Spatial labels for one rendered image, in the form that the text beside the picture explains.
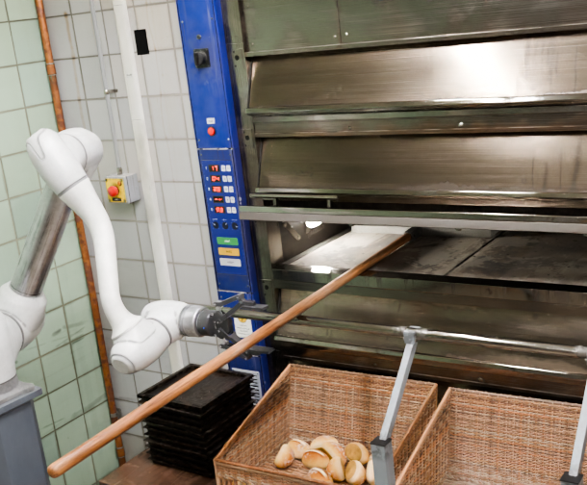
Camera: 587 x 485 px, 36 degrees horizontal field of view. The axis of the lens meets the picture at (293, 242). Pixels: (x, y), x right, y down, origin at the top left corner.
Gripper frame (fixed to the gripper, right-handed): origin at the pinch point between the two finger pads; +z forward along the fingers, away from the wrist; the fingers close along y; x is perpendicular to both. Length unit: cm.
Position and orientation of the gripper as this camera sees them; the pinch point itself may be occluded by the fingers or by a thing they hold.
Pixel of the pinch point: (264, 329)
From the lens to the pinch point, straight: 245.7
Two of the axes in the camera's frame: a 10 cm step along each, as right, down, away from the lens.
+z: 8.4, 0.4, -5.4
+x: -5.3, 2.8, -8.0
